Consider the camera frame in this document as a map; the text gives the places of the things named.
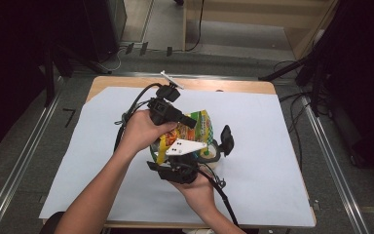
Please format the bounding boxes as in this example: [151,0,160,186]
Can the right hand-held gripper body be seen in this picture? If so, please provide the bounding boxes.
[160,138,207,184]

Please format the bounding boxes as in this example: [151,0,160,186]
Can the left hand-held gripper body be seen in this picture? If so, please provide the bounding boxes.
[147,70,184,126]

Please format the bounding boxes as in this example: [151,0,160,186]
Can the yellow sauce pouch green cap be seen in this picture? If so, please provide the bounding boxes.
[149,109,214,165]

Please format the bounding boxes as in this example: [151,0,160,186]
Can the glass jar with black lid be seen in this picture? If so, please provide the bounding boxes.
[196,125,236,171]

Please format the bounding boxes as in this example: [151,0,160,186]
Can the person's right hand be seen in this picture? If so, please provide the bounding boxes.
[169,174,217,213]

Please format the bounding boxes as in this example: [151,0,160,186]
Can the person's left hand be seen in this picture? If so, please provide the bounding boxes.
[123,109,178,154]

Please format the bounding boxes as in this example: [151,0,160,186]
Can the wooden table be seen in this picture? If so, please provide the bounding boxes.
[42,76,318,230]

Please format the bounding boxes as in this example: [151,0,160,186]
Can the black stand leg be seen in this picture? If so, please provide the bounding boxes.
[258,57,310,82]

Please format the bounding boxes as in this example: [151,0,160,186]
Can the black curtain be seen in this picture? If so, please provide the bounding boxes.
[300,0,374,183]
[0,0,120,159]

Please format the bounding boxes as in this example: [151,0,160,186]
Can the left hand-held gripper black cable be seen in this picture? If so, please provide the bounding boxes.
[113,82,164,154]

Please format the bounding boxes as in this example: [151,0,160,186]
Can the hand-held gripper black cable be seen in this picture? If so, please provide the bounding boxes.
[113,82,164,154]
[196,164,241,227]

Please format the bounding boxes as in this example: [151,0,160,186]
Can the right hand-held gripper black cable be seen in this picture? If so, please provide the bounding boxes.
[196,164,241,227]

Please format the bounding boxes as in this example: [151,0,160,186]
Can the white floor cable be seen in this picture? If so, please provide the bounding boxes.
[96,48,124,73]

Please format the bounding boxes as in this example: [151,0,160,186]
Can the hanging black cable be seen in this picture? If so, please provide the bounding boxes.
[186,0,206,53]

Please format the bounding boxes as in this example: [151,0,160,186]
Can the black floor cables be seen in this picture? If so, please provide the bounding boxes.
[272,59,334,172]

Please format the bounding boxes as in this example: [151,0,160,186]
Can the wooden shelf frame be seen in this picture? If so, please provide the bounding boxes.
[182,0,339,60]

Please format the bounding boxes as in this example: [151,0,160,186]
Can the metal floor rail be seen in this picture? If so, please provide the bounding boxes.
[300,94,371,234]
[0,77,66,234]

